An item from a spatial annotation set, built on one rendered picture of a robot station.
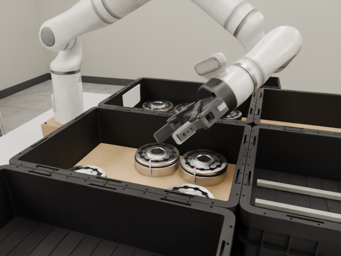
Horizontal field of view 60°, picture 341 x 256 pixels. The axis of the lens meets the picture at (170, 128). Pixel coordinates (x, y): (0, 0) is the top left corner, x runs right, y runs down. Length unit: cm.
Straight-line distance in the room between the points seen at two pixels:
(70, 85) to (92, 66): 343
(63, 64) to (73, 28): 14
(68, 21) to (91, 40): 345
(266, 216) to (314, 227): 6
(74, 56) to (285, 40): 64
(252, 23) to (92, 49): 381
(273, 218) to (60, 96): 78
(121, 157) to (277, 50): 42
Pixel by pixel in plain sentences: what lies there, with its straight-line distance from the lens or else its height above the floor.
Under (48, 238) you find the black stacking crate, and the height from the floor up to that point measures 83.
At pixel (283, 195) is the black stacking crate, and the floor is 83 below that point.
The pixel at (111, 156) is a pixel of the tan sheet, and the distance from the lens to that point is 74.
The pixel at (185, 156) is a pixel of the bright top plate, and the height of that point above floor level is 86.
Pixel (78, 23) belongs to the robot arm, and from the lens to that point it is 89.
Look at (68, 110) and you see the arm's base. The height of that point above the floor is 85.
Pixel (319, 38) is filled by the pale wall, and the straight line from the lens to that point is 381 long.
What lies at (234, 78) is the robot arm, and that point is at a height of 105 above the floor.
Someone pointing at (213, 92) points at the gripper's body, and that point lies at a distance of 54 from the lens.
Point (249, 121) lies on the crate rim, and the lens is 70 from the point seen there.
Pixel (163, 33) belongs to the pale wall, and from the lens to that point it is 392.
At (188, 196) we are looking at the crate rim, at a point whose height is 93.
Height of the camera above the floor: 120
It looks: 25 degrees down
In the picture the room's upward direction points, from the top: straight up
